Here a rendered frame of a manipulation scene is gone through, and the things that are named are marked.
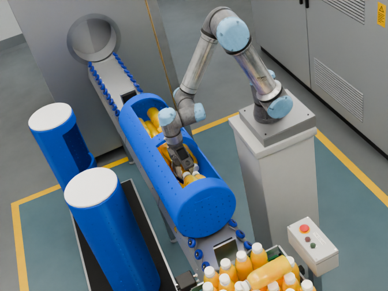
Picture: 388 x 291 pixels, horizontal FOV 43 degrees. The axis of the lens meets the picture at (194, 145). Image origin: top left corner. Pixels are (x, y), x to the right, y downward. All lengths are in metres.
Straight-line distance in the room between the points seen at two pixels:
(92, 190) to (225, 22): 1.12
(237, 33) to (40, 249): 2.54
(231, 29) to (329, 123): 2.47
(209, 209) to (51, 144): 1.35
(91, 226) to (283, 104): 1.13
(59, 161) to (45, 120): 0.27
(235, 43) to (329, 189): 1.99
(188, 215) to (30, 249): 2.06
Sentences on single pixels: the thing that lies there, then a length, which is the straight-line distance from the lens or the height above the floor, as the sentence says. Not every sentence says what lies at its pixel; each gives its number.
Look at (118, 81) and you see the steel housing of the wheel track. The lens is 3.51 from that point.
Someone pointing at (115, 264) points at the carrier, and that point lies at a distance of 2.77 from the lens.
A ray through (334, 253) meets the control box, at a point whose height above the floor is 1.09.
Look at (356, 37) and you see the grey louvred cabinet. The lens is 3.57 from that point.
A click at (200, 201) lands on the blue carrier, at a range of 2.07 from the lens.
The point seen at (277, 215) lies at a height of 0.67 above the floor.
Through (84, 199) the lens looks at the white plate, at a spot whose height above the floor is 1.04.
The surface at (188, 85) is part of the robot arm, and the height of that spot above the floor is 1.53.
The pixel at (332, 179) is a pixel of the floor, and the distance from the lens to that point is 3.73.
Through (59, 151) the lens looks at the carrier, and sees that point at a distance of 3.19.
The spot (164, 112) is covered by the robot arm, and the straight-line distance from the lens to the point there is 2.03.
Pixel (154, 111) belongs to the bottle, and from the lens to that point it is 2.72.
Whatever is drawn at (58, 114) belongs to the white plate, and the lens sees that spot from 3.19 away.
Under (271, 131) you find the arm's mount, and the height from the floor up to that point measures 1.20.
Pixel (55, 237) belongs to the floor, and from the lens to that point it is 3.92.
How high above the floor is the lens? 2.65
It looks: 39 degrees down
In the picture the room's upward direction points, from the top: 15 degrees counter-clockwise
